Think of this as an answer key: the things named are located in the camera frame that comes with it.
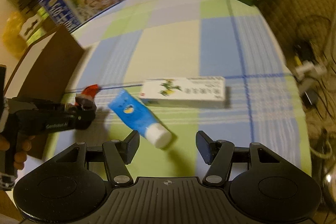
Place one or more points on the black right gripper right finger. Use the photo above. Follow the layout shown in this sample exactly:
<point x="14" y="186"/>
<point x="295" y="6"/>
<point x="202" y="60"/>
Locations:
<point x="218" y="155"/>

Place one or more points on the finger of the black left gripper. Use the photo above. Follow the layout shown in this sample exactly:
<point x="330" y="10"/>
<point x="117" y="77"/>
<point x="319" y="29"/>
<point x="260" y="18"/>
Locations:
<point x="87" y="104"/>

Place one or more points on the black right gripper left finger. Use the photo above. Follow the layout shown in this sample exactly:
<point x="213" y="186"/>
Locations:
<point x="117" y="155"/>

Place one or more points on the dark grey sock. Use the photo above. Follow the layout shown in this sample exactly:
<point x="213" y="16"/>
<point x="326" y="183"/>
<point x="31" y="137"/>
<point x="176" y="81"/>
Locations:
<point x="78" y="110"/>

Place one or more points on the red candy packet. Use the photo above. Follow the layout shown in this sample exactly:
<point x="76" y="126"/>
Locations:
<point x="87" y="93"/>

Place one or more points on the blue cream tube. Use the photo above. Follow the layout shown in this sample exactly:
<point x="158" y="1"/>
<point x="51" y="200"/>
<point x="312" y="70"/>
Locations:
<point x="139" y="118"/>

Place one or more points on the white long medicine box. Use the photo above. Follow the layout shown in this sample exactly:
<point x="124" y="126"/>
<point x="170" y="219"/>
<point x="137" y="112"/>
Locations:
<point x="198" y="92"/>

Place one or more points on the person's left hand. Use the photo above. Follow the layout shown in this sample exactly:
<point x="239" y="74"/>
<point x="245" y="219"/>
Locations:
<point x="21" y="149"/>

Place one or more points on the brown white cardboard box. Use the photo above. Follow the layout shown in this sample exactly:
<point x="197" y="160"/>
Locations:
<point x="46" y="67"/>

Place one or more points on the yellow plastic bag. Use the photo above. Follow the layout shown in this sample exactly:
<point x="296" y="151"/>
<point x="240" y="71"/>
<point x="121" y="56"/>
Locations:
<point x="11" y="38"/>

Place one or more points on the white wooden rack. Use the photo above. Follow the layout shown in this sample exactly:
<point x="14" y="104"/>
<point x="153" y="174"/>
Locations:
<point x="32" y="29"/>

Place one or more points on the white power adapter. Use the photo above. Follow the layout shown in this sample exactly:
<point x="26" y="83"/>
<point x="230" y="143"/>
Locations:
<point x="308" y="72"/>

